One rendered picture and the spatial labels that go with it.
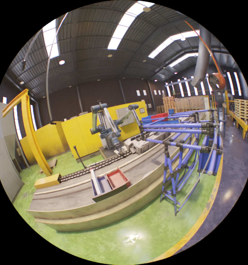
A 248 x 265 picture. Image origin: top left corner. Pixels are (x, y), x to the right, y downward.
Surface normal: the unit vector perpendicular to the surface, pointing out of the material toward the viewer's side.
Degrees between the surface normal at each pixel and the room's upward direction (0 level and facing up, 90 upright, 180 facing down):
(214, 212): 0
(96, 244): 0
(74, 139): 90
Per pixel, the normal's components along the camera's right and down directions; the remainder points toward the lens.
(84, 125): 0.45, 0.13
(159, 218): -0.24, -0.94
